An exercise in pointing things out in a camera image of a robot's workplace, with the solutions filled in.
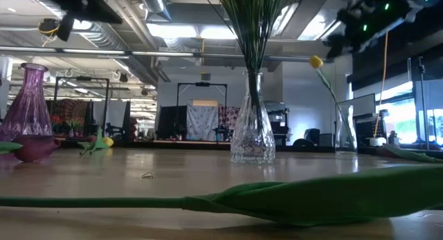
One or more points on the white pole stand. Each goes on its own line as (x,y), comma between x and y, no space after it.
(378,141)

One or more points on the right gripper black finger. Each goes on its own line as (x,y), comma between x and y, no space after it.
(335,46)

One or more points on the black equipment shelf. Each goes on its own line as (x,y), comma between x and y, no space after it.
(281,122)

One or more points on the black workstation frame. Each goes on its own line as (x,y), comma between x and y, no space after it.
(83,79)
(202,84)

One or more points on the long grey ceiling pipe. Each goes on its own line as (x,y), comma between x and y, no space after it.
(155,54)

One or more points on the purple faceted glass vase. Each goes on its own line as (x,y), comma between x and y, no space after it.
(29,108)

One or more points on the black office chair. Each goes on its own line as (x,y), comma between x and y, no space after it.
(311,134)

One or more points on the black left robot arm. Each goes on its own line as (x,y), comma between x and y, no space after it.
(86,6)

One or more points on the silver ventilation duct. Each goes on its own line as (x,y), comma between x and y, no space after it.
(154,3)

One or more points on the red patterned tapestry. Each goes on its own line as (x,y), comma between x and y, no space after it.
(69,110)

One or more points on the computer monitor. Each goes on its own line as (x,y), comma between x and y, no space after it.
(363,106)

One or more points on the clear faceted glass vase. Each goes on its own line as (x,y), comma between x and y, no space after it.
(252,139)

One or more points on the yellow artificial tulip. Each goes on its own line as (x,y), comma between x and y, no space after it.
(316,62)
(108,141)

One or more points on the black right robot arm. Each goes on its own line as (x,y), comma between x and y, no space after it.
(425,5)

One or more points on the black tripod stand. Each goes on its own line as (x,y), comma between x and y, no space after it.
(423,101)

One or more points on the green-stemmed artificial tulip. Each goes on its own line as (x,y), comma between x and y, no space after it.
(328,198)

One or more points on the clear smooth glass vase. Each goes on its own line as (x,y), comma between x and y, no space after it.
(346,129)

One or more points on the rectangular ceiling light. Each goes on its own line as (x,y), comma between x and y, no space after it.
(221,33)
(173,30)

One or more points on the red artificial tulip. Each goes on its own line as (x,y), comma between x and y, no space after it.
(34,149)
(412,155)

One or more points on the white patterned cloth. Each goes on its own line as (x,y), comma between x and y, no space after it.
(202,120)

